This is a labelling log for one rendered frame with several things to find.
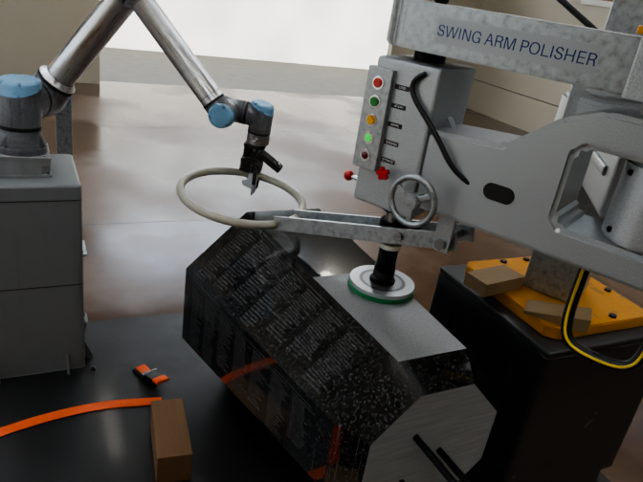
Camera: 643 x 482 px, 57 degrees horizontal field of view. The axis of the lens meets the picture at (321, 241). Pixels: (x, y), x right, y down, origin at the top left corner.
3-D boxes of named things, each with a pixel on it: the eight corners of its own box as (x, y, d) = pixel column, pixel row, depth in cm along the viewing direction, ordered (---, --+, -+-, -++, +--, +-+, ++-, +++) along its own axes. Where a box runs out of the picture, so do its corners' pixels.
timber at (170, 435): (149, 425, 231) (150, 400, 226) (181, 421, 235) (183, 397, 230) (155, 484, 205) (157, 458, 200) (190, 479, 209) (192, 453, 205)
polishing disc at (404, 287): (408, 306, 181) (409, 303, 180) (342, 288, 185) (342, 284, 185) (418, 278, 199) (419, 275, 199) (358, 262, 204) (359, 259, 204)
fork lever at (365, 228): (478, 238, 178) (478, 222, 177) (450, 254, 163) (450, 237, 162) (302, 220, 220) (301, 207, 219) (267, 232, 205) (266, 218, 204)
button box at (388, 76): (379, 170, 171) (398, 70, 159) (374, 172, 169) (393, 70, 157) (357, 163, 175) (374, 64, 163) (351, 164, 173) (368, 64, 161)
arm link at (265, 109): (253, 96, 234) (277, 101, 234) (248, 126, 239) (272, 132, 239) (247, 101, 225) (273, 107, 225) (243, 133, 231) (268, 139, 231)
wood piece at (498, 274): (500, 276, 220) (504, 264, 218) (521, 288, 213) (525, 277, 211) (462, 284, 210) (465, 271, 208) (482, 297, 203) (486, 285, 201)
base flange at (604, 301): (551, 262, 250) (555, 252, 248) (651, 325, 211) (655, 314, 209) (458, 271, 229) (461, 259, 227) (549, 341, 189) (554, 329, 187)
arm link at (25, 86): (-12, 123, 216) (-14, 75, 210) (14, 116, 232) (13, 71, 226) (28, 131, 216) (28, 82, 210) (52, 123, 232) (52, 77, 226)
